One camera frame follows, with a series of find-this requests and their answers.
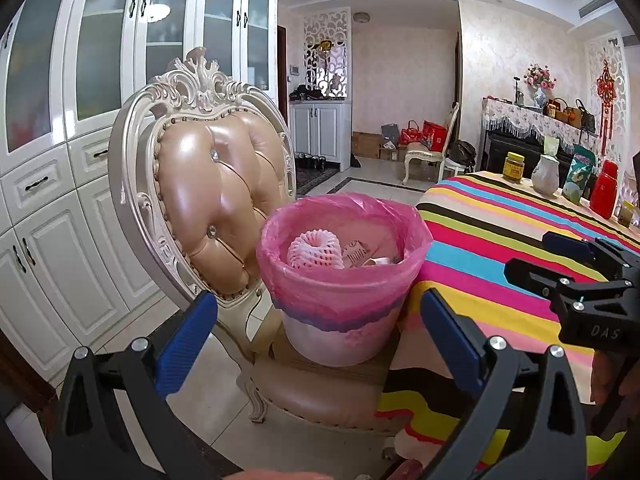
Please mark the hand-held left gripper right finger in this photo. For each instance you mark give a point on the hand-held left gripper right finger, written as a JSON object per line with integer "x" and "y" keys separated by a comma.
{"x": 450, "y": 342}

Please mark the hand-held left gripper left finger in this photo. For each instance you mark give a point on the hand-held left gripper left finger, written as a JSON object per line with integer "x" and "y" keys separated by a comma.
{"x": 185, "y": 347}

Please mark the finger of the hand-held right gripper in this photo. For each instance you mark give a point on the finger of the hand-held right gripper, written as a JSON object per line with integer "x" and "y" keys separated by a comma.
{"x": 567, "y": 246}
{"x": 530, "y": 272}

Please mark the bin with pink bag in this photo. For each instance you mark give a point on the bin with pink bag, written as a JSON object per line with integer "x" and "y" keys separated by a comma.
{"x": 350, "y": 295}

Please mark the small pale pink foam net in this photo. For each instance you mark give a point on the small pale pink foam net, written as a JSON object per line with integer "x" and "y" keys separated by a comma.
{"x": 315, "y": 252}

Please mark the person's right hand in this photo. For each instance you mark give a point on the person's right hand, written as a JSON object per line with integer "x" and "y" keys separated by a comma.
{"x": 607, "y": 382}

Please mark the striped tablecloth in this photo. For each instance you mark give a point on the striped tablecloth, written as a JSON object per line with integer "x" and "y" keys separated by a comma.
{"x": 490, "y": 240}

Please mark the yellow lid glass jar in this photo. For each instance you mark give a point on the yellow lid glass jar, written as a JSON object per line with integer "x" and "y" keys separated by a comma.
{"x": 626, "y": 215}
{"x": 513, "y": 167}

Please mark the red thermos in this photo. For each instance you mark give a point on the red thermos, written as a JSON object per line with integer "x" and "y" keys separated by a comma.
{"x": 604, "y": 190}

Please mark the green snack bag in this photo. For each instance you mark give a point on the green snack bag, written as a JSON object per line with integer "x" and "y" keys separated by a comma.
{"x": 579, "y": 177}

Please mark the white ceramic teapot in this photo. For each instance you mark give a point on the white ceramic teapot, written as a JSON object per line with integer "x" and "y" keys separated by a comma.
{"x": 545, "y": 177}

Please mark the pale green pouch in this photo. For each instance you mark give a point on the pale green pouch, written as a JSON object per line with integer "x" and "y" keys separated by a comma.
{"x": 550, "y": 146}

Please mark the black handbag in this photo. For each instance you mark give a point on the black handbag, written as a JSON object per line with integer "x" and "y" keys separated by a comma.
{"x": 586, "y": 119}

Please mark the brown handbag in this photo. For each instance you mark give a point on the brown handbag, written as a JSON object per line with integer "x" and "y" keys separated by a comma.
{"x": 571, "y": 117}

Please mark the dark brown backpack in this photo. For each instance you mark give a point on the dark brown backpack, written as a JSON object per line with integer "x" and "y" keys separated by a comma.
{"x": 461, "y": 154}

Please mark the red yellow gift box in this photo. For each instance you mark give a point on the red yellow gift box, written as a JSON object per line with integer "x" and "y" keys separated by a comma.
{"x": 555, "y": 109}

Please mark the lace piano cover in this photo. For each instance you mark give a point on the lace piano cover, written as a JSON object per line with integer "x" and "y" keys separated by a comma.
{"x": 510, "y": 115}

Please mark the tan leather ornate chair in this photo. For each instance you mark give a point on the tan leather ornate chair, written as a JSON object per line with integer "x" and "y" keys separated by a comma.
{"x": 210, "y": 200}

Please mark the red Chinese knot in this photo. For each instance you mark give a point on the red Chinese knot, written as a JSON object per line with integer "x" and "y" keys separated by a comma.
{"x": 606, "y": 95}

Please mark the white carved side chair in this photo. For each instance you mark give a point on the white carved side chair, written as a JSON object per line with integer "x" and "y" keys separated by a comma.
{"x": 422, "y": 153}

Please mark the dark slender ornament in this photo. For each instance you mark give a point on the dark slender ornament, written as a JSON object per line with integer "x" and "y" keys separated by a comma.
{"x": 518, "y": 91}

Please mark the pink flower bouquet vase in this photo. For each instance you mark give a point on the pink flower bouquet vase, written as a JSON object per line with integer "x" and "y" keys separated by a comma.
{"x": 540, "y": 85}

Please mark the red gift bags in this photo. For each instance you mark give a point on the red gift bags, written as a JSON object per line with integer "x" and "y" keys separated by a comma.
{"x": 435, "y": 136}

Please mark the white lattice screen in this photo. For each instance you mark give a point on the white lattice screen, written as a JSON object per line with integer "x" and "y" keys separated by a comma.
{"x": 622, "y": 85}
{"x": 325, "y": 22}

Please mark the tall white glass-door cabinet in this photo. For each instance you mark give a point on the tall white glass-door cabinet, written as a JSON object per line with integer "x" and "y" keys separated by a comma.
{"x": 50, "y": 240}

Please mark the brown cardboard box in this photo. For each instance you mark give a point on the brown cardboard box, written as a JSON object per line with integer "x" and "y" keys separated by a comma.
{"x": 392, "y": 154}
{"x": 365, "y": 145}

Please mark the red gift bag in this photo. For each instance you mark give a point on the red gift bag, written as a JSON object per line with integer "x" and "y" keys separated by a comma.
{"x": 411, "y": 134}

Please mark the grey paper bag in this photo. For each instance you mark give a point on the grey paper bag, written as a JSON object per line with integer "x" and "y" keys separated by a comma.
{"x": 390, "y": 133}

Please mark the dark doormat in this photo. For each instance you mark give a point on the dark doormat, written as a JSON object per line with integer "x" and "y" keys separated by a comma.
{"x": 315, "y": 180}

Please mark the row of shoes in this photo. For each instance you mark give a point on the row of shoes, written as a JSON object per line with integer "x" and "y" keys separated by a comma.
{"x": 311, "y": 161}

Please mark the grey ceiling air vent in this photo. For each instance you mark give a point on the grey ceiling air vent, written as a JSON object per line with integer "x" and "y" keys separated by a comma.
{"x": 602, "y": 9}

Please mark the white shoe cabinet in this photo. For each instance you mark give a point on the white shoe cabinet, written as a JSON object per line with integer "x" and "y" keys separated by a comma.
{"x": 320, "y": 132}

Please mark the dark cloth heap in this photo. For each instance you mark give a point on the dark cloth heap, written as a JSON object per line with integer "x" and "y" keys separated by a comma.
{"x": 306, "y": 92}

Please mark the dark wooden door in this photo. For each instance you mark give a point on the dark wooden door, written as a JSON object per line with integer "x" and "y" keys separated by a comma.
{"x": 283, "y": 60}

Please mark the golden hanging ornament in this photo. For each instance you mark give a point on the golden hanging ornament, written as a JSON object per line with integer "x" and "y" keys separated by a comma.
{"x": 325, "y": 46}

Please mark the round ceiling lamp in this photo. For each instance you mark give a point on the round ceiling lamp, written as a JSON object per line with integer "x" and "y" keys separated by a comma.
{"x": 361, "y": 17}

